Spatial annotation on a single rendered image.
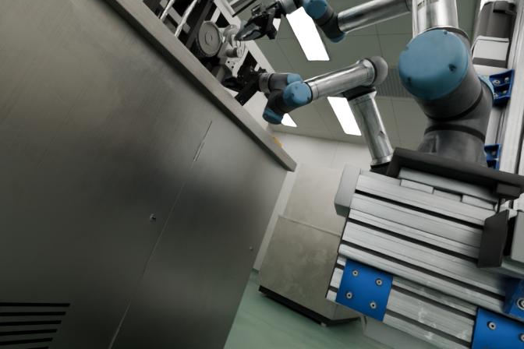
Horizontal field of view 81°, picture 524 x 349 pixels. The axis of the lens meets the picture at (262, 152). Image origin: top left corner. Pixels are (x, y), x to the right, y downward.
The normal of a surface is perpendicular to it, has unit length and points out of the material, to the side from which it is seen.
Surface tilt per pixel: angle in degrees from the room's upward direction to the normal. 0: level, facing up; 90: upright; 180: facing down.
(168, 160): 90
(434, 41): 98
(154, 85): 90
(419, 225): 90
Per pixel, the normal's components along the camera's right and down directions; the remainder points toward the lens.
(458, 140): -0.11, -0.61
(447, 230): -0.26, -0.36
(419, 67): -0.70, -0.31
